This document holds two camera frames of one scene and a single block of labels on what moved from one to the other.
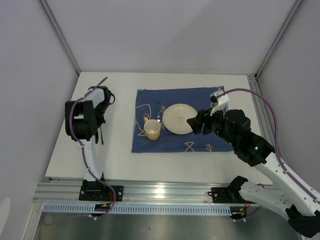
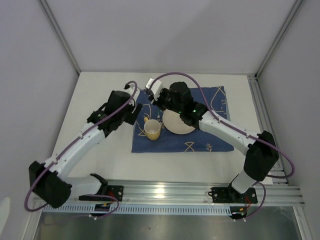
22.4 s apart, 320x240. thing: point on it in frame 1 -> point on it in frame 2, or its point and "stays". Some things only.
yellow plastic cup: [152, 128] stays
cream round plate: [175, 117] stays
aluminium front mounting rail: [67, 191] stays
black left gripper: [100, 121] -> [130, 116]
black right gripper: [203, 116] -> [158, 103]
